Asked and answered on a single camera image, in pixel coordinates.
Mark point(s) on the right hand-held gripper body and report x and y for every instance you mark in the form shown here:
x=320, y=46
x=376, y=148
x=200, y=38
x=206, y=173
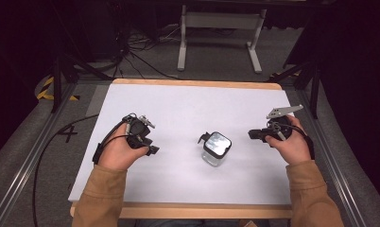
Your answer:
x=279, y=124

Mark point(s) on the person's left hand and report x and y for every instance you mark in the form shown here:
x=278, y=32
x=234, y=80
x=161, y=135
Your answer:
x=120, y=154

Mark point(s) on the person's right hand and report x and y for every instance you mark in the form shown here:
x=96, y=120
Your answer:
x=293, y=146

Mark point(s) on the white table mat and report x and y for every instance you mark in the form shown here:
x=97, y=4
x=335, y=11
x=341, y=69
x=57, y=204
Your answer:
x=185, y=104

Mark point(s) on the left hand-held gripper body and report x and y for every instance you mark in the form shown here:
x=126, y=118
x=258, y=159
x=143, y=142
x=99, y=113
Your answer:
x=137, y=130

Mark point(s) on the black tripod stand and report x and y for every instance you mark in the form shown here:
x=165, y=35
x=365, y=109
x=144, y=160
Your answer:
x=57, y=82
x=314, y=85

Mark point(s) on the clear jar with black lid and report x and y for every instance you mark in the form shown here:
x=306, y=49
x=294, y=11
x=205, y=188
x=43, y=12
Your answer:
x=215, y=148

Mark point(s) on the white metal desk frame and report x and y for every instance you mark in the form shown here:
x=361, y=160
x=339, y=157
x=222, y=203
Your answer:
x=221, y=20

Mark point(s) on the yellow black hazard tape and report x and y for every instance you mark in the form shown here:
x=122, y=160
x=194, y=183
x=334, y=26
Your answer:
x=46, y=91

